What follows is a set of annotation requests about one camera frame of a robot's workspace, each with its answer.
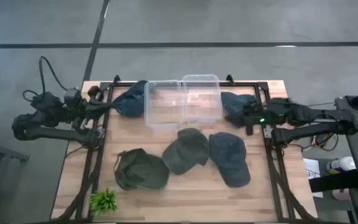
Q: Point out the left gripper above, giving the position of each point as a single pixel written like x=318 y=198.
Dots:
x=96 y=109

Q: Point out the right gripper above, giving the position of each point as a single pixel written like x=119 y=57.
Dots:
x=258 y=115

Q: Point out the denim blue cap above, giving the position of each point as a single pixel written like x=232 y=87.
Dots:
x=132 y=101

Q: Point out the dark blue cap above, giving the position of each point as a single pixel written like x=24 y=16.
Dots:
x=235 y=104

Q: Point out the navy blue cap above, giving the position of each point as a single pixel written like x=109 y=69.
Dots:
x=230 y=158

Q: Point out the dark grey-green cap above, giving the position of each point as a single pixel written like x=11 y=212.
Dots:
x=186 y=151

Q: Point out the olive green cap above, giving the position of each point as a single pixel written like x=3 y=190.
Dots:
x=141 y=170

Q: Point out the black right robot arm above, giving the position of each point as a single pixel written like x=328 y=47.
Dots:
x=306 y=130

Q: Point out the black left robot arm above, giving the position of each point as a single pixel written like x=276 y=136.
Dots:
x=51 y=133

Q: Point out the white paper sheet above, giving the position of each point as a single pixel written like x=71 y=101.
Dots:
x=312 y=171

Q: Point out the small green artificial plant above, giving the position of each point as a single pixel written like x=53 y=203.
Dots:
x=103 y=201

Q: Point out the white spray can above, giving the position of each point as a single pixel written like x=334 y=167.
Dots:
x=342 y=165

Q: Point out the pink object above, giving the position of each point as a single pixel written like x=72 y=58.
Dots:
x=340 y=194

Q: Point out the silver metal bracket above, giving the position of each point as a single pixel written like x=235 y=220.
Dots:
x=268 y=131

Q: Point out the black metal table frame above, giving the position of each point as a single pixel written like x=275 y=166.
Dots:
x=275 y=174

